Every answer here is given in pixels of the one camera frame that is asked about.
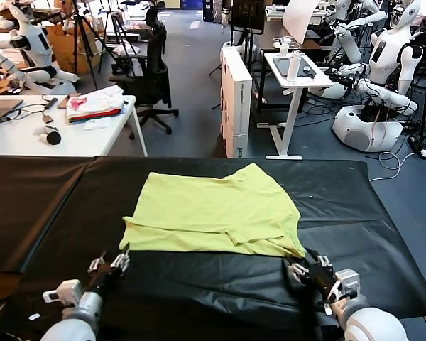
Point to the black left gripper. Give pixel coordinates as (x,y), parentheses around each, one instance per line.
(101,278)

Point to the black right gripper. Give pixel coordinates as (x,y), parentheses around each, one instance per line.
(321,282)

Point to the yellow-green t-shirt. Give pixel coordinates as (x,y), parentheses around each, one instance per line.
(213,206)

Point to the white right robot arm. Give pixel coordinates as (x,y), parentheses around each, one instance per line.
(369,323)

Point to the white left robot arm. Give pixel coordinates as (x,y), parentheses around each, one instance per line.
(78,319)

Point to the white humanoid robot, raised arm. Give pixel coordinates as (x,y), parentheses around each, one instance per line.
(351,42)

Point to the stack of folded clothes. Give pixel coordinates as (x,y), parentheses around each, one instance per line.
(92,103)

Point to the large black table cover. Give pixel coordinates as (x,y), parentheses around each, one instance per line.
(341,231)

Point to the small black table cover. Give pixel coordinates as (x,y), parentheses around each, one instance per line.
(21,213)

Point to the white office desk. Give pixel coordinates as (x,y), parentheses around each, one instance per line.
(92,142)

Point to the black round speaker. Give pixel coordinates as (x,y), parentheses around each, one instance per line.
(53,138)

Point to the white crumpled bag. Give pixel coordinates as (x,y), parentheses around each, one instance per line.
(96,125)

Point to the small white device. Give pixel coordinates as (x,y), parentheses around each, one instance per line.
(40,130)

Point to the brown dongle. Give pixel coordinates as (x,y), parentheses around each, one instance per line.
(48,119)

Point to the brown phone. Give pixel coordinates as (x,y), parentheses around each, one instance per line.
(64,102)

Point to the black usb hub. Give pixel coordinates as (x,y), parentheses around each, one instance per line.
(52,103)

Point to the tall white cardboard box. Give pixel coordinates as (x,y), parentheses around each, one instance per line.
(234,106)

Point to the small white standing desk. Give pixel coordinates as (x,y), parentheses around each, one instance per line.
(305,81)

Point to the black office chair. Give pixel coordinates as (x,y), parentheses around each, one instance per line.
(158,81)

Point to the grey laptop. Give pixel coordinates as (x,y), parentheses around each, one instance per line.
(0,108)

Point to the small black device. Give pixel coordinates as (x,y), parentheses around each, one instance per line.
(309,71)

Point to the white water bottle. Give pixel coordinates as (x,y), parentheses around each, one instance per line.
(293,67)

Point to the dark tablet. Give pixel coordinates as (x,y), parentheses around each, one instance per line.
(282,67)

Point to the brown cardboard box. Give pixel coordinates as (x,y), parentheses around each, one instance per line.
(65,49)

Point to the white humanoid robot, wheeled base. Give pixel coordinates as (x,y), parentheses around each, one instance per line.
(387,60)

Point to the tall black tripod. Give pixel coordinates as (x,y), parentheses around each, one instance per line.
(80,42)

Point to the white headset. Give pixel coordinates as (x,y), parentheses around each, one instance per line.
(285,44)

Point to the short black tripod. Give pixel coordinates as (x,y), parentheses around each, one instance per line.
(119,35)

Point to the brown wooden table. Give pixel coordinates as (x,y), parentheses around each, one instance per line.
(270,39)

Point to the white humanoid robot, black waist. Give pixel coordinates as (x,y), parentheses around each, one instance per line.
(35,42)

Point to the white curved board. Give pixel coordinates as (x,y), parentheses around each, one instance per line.
(298,17)

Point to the black monitor on stand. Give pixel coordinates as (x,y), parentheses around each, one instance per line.
(248,14)

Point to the blue storage cabinet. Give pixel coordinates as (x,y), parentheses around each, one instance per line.
(211,9)

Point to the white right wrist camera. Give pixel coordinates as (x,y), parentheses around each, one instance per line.
(346,282)

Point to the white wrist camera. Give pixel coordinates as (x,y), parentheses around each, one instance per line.
(346,282)
(62,293)

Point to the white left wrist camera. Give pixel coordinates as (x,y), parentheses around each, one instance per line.
(62,293)

